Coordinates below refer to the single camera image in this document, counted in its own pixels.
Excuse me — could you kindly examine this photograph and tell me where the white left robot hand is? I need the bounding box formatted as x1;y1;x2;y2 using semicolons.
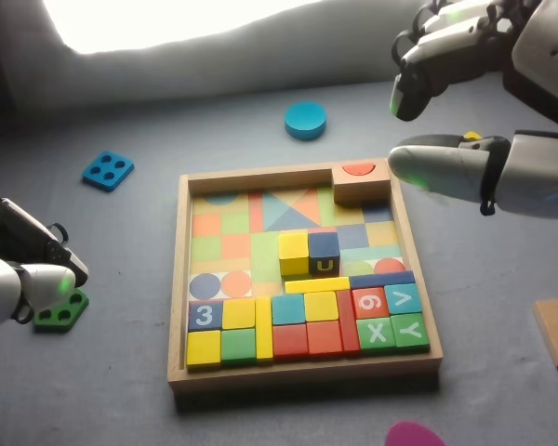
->
0;174;90;331

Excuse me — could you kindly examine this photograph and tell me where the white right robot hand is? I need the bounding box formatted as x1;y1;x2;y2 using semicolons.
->
388;0;558;220

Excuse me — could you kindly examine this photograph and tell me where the dark blue letter cube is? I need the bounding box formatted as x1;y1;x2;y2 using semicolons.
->
307;230;341;279

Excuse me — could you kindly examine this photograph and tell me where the yellow cube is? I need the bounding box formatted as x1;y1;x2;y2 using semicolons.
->
277;230;312;278

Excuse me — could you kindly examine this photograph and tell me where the green pentagon holed block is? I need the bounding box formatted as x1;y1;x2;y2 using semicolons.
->
33;286;90;334

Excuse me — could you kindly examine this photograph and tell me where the natural wood plank block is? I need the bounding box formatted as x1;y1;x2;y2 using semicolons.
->
533;296;558;372

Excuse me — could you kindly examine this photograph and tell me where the blue square four-hole block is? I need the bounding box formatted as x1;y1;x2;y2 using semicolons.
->
81;150;136;192

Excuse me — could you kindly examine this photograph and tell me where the natural wood arch block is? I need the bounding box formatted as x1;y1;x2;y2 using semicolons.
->
332;161;392;206

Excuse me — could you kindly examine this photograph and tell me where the grey table cloth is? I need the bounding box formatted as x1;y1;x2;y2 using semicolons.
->
0;0;558;446

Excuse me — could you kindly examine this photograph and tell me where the blue round disc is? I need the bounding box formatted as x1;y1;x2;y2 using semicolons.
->
284;100;329;141

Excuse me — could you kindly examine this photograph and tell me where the magenta round disc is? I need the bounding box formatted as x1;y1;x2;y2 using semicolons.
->
383;421;447;446

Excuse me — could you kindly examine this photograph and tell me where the wooden puzzle tray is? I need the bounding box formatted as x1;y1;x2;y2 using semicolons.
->
166;159;445;400

